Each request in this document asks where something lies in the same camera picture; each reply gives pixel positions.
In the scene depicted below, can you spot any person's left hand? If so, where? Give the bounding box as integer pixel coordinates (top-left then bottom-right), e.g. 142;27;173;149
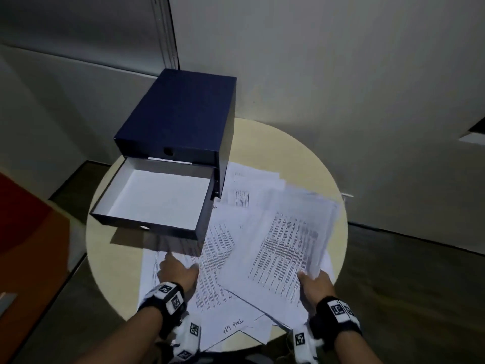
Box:
157;252;200;297

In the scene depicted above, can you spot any black wrist camera strap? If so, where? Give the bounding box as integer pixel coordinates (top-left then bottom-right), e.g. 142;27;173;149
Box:
137;282;202;362
291;296;363;364

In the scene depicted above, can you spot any pile of scattered documents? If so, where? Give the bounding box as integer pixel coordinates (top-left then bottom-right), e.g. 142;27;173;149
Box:
138;162;343;354

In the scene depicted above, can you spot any grey wall rail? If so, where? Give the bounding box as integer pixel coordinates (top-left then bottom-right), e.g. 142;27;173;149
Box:
150;0;180;71

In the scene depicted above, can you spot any handwritten note paper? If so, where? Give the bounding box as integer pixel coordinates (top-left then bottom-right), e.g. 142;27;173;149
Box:
199;305;274;353

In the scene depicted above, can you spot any black right wrist camera strap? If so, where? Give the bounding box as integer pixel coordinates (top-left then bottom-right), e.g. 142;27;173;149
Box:
291;296;363;364

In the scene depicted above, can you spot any person's left forearm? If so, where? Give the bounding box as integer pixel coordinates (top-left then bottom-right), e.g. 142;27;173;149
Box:
74;305;167;364

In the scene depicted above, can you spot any orange panel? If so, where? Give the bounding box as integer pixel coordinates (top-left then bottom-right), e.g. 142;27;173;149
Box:
0;171;71;364

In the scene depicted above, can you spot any printed table paper sheet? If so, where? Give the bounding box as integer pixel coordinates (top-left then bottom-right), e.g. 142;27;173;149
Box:
138;212;237;313

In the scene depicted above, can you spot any dark blue open drawer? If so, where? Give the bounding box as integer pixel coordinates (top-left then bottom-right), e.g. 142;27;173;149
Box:
89;157;220;241

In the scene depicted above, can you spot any black left wrist camera strap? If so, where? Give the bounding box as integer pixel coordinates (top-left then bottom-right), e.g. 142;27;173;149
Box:
137;282;202;362

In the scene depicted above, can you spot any printed paper stack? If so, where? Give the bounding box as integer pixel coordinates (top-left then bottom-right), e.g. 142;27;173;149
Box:
217;185;342;331

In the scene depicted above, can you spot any dark blue drawer box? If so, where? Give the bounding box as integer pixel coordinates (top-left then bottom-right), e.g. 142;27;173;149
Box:
114;68;238;200

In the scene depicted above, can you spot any person's right forearm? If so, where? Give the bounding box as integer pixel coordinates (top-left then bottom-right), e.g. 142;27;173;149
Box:
333;330;384;364

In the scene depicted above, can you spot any person's right hand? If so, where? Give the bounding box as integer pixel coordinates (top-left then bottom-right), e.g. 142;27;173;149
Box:
297;270;338;310

